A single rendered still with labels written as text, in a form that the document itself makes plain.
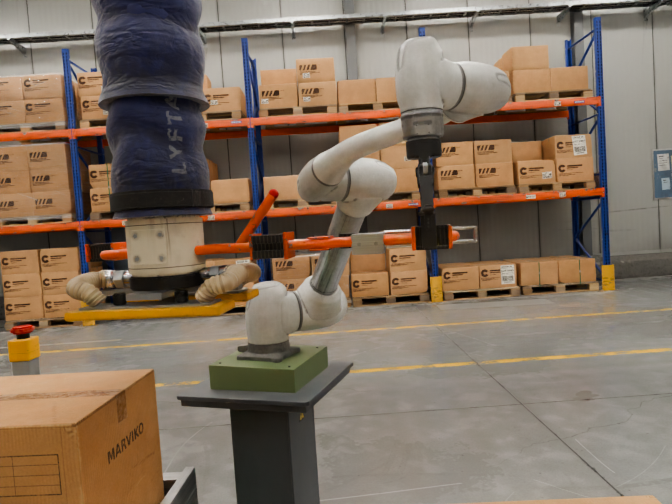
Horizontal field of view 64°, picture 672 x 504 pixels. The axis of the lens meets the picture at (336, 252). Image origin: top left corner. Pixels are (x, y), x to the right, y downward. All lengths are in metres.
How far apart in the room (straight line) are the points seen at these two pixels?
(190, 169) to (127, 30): 0.30
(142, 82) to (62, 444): 0.75
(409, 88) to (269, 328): 1.10
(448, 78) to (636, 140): 10.18
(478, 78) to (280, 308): 1.11
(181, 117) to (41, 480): 0.79
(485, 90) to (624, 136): 9.99
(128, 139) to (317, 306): 1.02
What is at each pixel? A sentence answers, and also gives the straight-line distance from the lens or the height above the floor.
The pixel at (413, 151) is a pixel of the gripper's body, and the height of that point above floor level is 1.45.
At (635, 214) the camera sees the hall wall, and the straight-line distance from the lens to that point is 11.22.
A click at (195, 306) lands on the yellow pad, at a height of 1.16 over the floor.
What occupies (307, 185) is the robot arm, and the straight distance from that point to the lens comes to 1.59.
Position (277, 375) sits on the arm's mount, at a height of 0.81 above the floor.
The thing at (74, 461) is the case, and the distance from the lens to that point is 1.26.
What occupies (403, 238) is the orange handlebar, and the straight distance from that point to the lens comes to 1.15.
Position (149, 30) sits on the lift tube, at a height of 1.73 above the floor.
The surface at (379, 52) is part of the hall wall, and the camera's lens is 10.22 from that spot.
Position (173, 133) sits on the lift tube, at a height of 1.52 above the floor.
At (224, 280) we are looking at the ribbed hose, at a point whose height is 1.21.
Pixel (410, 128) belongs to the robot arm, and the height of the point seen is 1.50.
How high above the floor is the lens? 1.31
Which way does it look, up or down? 3 degrees down
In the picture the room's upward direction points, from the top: 4 degrees counter-clockwise
